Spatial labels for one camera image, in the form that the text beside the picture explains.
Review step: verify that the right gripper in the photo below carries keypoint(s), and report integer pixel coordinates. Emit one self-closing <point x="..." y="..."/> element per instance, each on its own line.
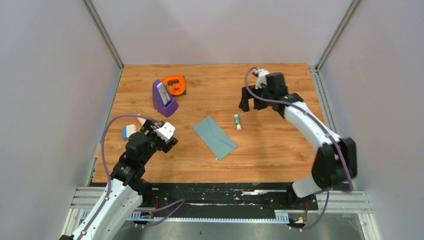
<point x="244" y="104"/>

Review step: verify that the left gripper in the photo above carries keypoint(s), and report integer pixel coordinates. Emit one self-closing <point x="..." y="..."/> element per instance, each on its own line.
<point x="149" y="126"/>

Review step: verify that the white green glue stick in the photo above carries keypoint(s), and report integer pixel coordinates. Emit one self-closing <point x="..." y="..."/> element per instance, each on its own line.
<point x="237" y="122"/>

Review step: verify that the grey-green envelope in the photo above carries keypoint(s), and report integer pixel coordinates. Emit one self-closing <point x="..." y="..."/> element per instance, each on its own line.
<point x="214" y="137"/>

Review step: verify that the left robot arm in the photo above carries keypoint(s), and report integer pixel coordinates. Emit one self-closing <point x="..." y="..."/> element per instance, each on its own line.
<point x="126" y="189"/>

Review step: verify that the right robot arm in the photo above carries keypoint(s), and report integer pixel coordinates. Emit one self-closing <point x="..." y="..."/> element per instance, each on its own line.
<point x="335" y="157"/>

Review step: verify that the pink toy microphone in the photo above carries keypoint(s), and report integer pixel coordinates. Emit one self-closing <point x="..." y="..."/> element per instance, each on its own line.
<point x="141" y="119"/>

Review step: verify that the white blue toy brick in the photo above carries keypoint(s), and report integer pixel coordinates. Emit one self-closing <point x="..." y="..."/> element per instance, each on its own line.
<point x="128" y="130"/>

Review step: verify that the purple stand with device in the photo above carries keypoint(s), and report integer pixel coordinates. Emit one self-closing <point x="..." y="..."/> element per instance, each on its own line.
<point x="162" y="100"/>

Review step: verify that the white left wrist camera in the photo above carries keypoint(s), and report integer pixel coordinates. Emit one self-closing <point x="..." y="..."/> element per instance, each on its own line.
<point x="166" y="131"/>

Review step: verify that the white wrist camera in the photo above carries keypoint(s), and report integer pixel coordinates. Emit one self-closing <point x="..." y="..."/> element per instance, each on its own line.
<point x="261" y="77"/>
<point x="166" y="131"/>

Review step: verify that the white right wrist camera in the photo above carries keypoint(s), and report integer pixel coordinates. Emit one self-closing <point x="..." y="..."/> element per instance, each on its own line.
<point x="261" y="77"/>

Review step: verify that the aluminium frame rail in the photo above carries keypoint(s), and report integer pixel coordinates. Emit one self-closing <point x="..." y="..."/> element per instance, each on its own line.
<point x="338" y="203"/>

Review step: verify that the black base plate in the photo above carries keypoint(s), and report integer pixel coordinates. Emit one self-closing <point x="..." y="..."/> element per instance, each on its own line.
<point x="227" y="200"/>

